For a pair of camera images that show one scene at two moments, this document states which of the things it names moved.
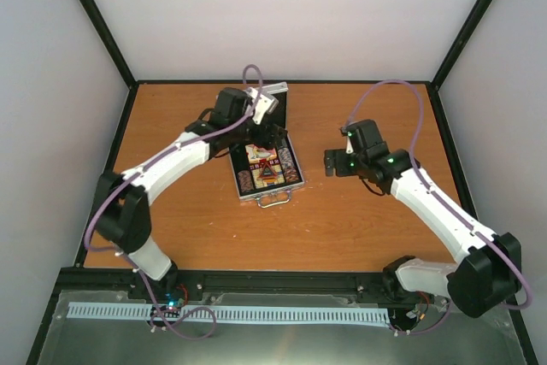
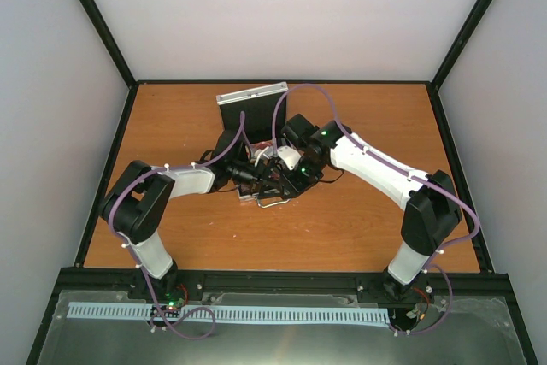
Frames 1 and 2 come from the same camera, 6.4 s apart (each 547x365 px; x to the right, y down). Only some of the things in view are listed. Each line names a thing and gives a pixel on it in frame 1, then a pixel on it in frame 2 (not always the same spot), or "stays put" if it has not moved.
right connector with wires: x=420 y=312 stays put
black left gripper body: x=238 y=132 → x=242 y=173
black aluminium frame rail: x=284 y=282 stays put
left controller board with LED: x=173 y=303 stays put
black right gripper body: x=342 y=168 → x=308 y=176
